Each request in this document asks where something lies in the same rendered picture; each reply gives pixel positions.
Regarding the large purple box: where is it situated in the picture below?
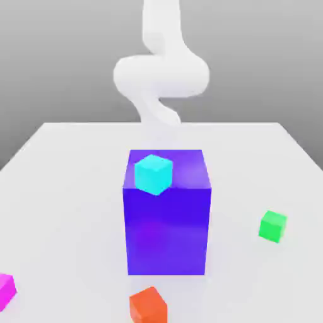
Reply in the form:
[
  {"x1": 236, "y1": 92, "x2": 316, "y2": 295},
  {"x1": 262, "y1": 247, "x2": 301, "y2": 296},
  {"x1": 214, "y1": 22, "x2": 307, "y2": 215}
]
[{"x1": 122, "y1": 149, "x2": 212, "y2": 276}]

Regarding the small orange cube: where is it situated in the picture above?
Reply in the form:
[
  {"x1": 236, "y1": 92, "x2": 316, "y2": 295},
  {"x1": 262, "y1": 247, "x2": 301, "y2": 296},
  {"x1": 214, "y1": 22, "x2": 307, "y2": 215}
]
[{"x1": 129, "y1": 286, "x2": 168, "y2": 323}]

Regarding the small green cube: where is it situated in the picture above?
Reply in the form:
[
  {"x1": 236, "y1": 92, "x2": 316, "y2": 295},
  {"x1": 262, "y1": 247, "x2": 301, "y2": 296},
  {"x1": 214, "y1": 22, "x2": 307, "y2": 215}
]
[{"x1": 257, "y1": 209, "x2": 288, "y2": 244}]

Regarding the small cyan cube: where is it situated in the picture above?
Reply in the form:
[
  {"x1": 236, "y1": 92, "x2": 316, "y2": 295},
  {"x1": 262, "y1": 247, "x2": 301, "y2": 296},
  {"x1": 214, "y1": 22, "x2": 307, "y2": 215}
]
[{"x1": 134, "y1": 154, "x2": 174, "y2": 197}]

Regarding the small magenta cube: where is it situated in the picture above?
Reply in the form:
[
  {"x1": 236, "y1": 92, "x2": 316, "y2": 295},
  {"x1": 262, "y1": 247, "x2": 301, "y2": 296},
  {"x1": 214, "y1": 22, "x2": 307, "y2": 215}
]
[{"x1": 0, "y1": 273, "x2": 18, "y2": 313}]

